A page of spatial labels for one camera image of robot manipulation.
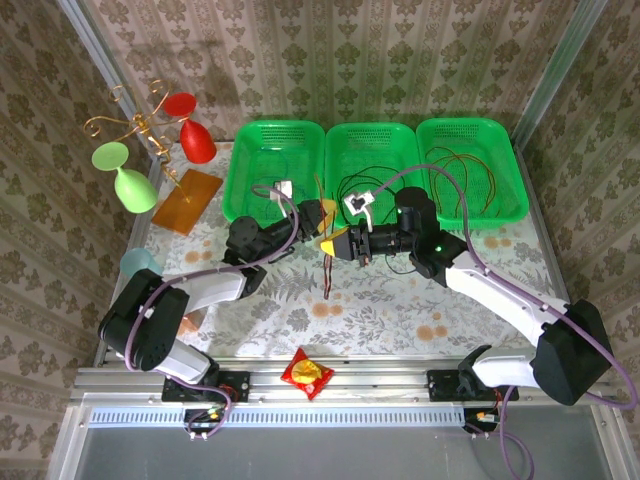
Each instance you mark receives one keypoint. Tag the orange wooden base board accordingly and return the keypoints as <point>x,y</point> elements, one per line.
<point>175,210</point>

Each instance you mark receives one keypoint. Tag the aluminium frame rail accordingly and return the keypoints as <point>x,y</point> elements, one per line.
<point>375,385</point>

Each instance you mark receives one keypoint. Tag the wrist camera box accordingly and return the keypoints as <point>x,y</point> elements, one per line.
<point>357,202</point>
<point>285,187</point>

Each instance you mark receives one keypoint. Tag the aluminium table side rail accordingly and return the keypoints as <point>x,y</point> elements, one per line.
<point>134,235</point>
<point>549,240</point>

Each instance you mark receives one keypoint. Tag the red plastic wine glass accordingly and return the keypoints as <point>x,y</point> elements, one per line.
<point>197,142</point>

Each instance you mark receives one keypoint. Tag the red snack packet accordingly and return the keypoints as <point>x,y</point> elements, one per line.
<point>305,372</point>

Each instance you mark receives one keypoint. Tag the aluminium frame post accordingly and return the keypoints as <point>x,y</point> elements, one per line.
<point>557,70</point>
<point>103,65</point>

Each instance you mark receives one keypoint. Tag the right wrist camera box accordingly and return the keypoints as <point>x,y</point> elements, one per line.
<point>357,202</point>

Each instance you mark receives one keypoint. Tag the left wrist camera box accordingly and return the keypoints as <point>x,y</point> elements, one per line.
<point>285,187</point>

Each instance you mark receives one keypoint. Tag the blue plastic cup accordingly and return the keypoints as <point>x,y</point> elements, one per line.
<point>137,260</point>

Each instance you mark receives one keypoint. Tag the small black controller board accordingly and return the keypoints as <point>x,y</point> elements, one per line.
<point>482,420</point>
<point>205,420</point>

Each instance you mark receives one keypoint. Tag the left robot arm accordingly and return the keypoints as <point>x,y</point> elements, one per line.
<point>160,340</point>

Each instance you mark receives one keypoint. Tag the orange plastic cup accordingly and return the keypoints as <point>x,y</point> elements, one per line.
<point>192,322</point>

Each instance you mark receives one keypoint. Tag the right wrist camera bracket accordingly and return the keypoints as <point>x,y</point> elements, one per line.
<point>369,222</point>

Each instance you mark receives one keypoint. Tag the green plastic wine glass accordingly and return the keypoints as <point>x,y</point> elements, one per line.
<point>135,190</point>

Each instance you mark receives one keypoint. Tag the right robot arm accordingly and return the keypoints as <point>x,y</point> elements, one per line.
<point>495,305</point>

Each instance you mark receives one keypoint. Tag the green plastic basket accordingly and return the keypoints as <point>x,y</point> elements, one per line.
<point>370,145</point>
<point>470,135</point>
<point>295,145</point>

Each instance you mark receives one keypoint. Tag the grey metal panel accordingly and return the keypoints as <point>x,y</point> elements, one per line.
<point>325,455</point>

